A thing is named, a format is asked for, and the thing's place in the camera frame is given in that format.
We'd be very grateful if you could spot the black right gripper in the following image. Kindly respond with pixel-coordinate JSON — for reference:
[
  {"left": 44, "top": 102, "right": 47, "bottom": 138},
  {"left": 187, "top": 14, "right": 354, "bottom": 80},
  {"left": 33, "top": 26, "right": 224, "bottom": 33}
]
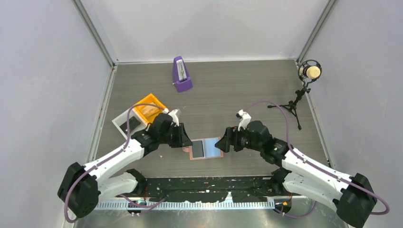
[{"left": 215, "top": 124, "right": 263, "bottom": 153}]

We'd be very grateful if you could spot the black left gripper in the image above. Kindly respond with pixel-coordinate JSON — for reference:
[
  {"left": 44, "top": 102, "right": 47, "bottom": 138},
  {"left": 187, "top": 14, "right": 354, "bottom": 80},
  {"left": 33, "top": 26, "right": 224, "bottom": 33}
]
[{"left": 158, "top": 123, "right": 192, "bottom": 148}]

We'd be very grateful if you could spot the orange leather card holder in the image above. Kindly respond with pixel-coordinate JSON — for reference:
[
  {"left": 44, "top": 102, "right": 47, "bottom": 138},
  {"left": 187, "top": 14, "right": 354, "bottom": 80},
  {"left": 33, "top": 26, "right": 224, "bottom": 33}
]
[{"left": 182, "top": 137, "right": 224, "bottom": 161}]

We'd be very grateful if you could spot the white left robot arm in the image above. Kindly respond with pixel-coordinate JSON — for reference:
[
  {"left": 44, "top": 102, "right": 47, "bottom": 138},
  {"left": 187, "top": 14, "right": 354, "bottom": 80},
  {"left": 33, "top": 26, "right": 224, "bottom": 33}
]
[{"left": 57, "top": 109, "right": 192, "bottom": 223}]

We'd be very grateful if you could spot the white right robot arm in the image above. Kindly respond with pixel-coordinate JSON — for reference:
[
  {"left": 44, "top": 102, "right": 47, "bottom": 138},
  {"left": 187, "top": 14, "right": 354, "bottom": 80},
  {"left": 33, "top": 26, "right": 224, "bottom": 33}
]
[{"left": 215, "top": 121, "right": 377, "bottom": 228}]

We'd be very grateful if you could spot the card in yellow bin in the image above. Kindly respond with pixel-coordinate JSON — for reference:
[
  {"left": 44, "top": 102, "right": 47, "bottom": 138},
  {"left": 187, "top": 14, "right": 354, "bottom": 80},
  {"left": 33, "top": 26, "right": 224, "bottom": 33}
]
[{"left": 140, "top": 103, "right": 161, "bottom": 117}]

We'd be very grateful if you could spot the black card in white bin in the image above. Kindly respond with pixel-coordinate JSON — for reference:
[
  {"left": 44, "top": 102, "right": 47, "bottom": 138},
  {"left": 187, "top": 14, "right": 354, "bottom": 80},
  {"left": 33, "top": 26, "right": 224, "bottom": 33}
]
[{"left": 119, "top": 116, "right": 140, "bottom": 133}]

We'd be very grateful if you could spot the yellow plastic bin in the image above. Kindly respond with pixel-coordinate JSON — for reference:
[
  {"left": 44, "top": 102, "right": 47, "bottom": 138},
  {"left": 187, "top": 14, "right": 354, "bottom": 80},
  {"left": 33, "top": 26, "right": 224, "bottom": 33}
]
[{"left": 133, "top": 93, "right": 168, "bottom": 125}]

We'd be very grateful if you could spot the purple metronome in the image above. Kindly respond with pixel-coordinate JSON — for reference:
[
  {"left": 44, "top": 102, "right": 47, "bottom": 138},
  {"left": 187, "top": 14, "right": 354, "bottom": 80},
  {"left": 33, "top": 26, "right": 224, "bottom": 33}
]
[{"left": 172, "top": 56, "right": 193, "bottom": 93}]

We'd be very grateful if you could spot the white plastic bin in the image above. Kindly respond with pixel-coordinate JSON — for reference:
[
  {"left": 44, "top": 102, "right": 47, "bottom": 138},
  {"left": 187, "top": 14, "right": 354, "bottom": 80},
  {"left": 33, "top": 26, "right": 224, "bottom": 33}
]
[{"left": 112, "top": 108, "right": 147, "bottom": 139}]

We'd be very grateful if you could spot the black microphone tripod stand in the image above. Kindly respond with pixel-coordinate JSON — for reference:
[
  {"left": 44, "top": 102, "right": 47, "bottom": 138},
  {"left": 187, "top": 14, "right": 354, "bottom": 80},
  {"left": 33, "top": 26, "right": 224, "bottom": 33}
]
[{"left": 280, "top": 82, "right": 311, "bottom": 130}]

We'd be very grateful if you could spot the beige foam microphone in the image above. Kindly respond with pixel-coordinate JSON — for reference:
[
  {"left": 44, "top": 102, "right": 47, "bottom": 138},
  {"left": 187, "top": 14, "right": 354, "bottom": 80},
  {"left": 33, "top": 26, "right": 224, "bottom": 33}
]
[{"left": 297, "top": 59, "right": 322, "bottom": 82}]

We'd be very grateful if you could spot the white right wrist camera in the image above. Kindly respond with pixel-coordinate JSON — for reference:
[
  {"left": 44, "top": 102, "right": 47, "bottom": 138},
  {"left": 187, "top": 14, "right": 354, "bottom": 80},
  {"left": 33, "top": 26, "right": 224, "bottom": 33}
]
[{"left": 236, "top": 109, "right": 251, "bottom": 131}]

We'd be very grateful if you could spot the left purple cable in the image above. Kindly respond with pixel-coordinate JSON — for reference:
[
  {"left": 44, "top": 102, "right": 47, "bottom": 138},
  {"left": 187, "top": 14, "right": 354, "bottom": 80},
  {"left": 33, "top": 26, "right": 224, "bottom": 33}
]
[{"left": 64, "top": 103, "right": 169, "bottom": 223}]

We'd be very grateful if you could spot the purple cable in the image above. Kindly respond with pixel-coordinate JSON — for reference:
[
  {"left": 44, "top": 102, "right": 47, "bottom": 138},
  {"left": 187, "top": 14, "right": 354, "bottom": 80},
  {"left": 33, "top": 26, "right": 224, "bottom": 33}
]
[
  {"left": 244, "top": 100, "right": 390, "bottom": 219},
  {"left": 64, "top": 103, "right": 169, "bottom": 223}
]

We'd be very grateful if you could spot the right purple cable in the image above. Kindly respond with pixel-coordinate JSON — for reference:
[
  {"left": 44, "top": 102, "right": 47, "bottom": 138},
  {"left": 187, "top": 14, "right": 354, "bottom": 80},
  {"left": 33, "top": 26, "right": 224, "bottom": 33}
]
[{"left": 244, "top": 100, "right": 390, "bottom": 219}]

